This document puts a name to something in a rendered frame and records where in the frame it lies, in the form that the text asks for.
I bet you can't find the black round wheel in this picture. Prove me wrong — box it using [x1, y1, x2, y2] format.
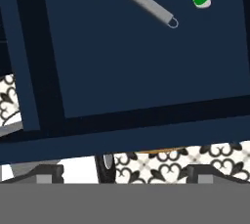
[94, 153, 117, 185]

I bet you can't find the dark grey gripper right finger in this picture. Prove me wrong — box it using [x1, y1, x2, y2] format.
[186, 163, 250, 185]

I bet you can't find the brass drawer handle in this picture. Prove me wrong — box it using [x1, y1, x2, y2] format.
[134, 147, 188, 155]

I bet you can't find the navy blue open drawer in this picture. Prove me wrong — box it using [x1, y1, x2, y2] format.
[0, 0, 250, 165]

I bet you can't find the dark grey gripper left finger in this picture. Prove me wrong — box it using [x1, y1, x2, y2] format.
[1, 163, 65, 185]

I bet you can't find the grey metal peeler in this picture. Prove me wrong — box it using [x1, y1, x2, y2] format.
[88, 0, 180, 29]

